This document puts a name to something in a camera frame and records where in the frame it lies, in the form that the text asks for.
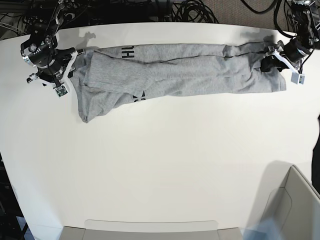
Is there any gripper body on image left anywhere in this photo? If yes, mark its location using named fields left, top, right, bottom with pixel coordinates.
left=37, top=48, right=75, bottom=83

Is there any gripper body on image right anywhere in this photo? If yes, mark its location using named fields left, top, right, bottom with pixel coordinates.
left=276, top=39, right=311, bottom=67

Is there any grey T-shirt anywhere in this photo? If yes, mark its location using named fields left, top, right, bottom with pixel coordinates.
left=71, top=42, right=286, bottom=123

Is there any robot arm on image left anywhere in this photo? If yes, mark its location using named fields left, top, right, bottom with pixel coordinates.
left=20, top=0, right=76, bottom=87

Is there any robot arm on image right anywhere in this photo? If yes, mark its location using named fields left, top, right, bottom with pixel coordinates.
left=260, top=0, right=320, bottom=74

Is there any grey bin at right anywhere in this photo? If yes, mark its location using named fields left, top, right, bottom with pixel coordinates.
left=257, top=165, right=320, bottom=240

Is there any grey tray at bottom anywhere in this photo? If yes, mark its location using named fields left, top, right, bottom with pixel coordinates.
left=59, top=219, right=243, bottom=240

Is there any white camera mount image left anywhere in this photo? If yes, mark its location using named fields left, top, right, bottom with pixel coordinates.
left=26, top=48, right=85, bottom=100

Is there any white camera mount image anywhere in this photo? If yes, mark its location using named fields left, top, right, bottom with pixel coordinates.
left=26, top=48, right=85, bottom=100
left=265, top=46, right=305, bottom=85

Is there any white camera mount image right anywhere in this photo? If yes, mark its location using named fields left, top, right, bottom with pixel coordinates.
left=265, top=46, right=305, bottom=85

